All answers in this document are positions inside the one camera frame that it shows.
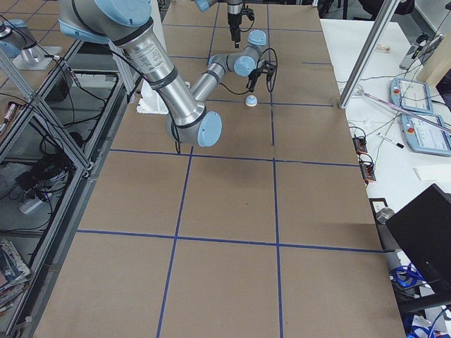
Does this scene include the black marker pen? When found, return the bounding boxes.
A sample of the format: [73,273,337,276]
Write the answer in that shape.
[377,133,404,149]

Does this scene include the long grabber stick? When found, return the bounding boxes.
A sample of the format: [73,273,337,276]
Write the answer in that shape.
[355,89,451,134]

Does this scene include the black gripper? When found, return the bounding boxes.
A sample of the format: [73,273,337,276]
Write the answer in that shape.
[228,13,242,48]
[246,68,262,92]

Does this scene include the black laptop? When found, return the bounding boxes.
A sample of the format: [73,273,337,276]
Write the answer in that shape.
[386,184,450,293]

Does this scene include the blue and cream call bell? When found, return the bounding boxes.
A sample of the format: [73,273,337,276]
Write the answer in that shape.
[245,95,258,107]

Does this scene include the metal cup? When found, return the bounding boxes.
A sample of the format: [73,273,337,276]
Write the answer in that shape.
[376,207,395,225]

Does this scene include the lower teach pendant tablet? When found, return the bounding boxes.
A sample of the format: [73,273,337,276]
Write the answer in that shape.
[401,113,450,157]

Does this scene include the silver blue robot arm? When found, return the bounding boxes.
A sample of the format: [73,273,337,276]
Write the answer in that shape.
[58,1,267,147]
[194,0,248,49]

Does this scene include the upper teach pendant tablet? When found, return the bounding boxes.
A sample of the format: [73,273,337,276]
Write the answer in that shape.
[389,77,434,114]

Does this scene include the stack of magazines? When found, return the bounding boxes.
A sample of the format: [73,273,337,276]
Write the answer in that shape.
[1,238,32,315]

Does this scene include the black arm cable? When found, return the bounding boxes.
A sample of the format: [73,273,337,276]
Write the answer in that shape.
[218,48,278,95]

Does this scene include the teach pendant tablet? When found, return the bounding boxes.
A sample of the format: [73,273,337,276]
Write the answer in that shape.
[401,113,450,157]
[389,77,434,114]

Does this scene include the aluminium frame post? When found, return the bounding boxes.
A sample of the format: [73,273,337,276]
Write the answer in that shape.
[338,0,400,109]

